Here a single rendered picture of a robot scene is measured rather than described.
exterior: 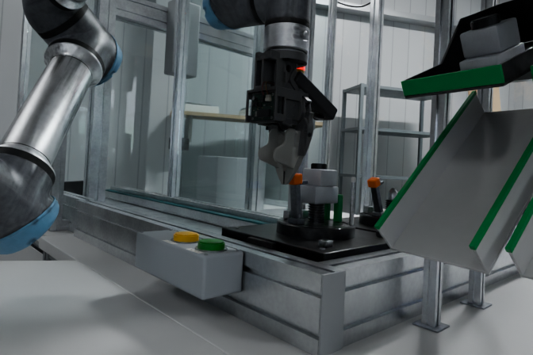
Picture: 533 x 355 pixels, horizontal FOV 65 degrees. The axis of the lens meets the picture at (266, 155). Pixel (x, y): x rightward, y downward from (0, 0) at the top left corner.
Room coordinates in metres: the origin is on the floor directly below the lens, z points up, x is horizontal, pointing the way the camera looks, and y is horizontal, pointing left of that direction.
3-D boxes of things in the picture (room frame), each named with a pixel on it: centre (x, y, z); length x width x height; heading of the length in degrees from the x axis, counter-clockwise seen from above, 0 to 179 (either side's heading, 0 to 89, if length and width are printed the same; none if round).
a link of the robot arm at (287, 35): (0.68, -0.03, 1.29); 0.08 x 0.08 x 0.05
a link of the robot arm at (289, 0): (0.68, -0.02, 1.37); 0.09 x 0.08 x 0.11; 60
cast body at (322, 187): (0.75, -0.10, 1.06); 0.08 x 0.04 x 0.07; 132
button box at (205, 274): (0.67, 0.12, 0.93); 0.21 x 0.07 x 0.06; 42
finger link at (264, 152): (0.69, -0.01, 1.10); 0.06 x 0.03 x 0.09; 132
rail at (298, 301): (0.85, 0.20, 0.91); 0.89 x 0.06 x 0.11; 42
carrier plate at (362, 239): (0.75, -0.10, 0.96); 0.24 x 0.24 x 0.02; 42
